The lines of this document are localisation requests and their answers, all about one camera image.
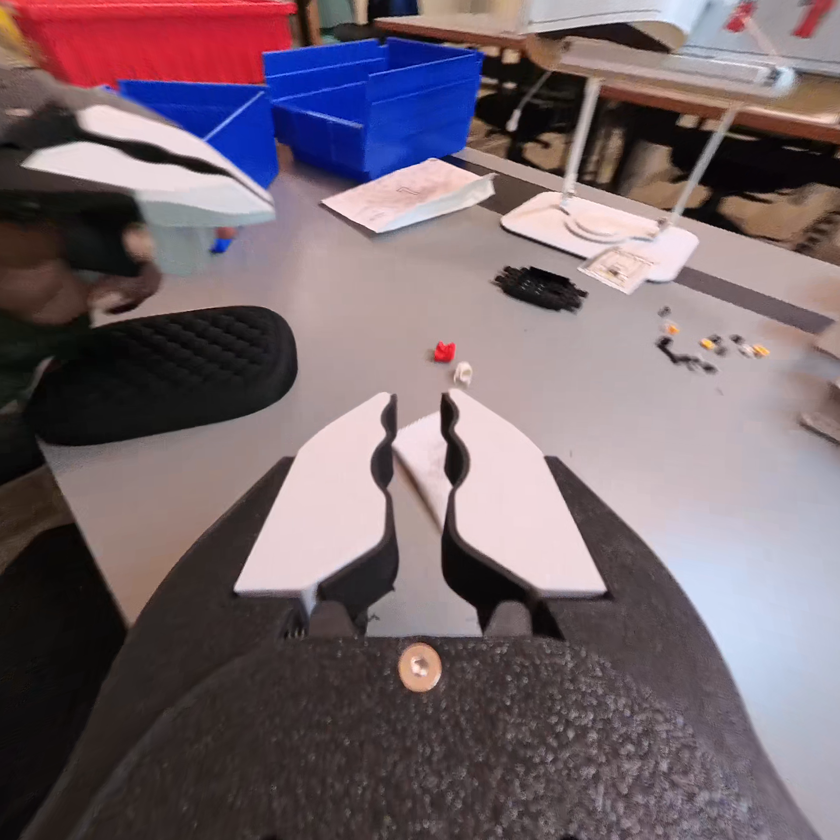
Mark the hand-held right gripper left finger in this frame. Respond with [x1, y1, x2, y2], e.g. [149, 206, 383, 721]
[234, 392, 400, 621]

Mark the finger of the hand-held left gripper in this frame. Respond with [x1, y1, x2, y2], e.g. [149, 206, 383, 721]
[23, 140, 277, 278]
[75, 104, 234, 175]

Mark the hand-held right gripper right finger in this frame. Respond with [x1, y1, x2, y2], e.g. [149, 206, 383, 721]
[441, 388, 608, 634]

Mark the small white paper bag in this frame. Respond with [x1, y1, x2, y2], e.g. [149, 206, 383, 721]
[392, 412, 455, 534]

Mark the person's left forearm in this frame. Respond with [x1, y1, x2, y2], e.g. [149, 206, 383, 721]
[0, 308, 96, 411]

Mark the grey wood-edged background desk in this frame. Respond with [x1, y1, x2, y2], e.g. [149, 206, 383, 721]
[374, 13, 840, 147]

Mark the person's left hand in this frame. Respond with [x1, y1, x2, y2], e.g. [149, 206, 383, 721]
[0, 220, 164, 326]

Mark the red ribbed plastic bin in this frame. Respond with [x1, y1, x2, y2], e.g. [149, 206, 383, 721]
[12, 0, 298, 88]

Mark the black toy chassis plate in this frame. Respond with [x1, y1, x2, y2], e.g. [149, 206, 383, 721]
[492, 264, 589, 314]

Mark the large flat white paper bag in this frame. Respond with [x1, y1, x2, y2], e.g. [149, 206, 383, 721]
[320, 157, 497, 235]

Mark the group of small toy pieces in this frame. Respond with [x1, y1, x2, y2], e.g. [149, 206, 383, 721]
[655, 304, 773, 376]

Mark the sticker sheet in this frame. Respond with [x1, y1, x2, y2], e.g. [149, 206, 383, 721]
[577, 247, 658, 296]

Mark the person's black clothing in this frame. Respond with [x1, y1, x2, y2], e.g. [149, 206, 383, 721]
[0, 394, 129, 840]

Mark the toy instruction booklet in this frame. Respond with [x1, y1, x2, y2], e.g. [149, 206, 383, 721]
[525, 0, 840, 74]

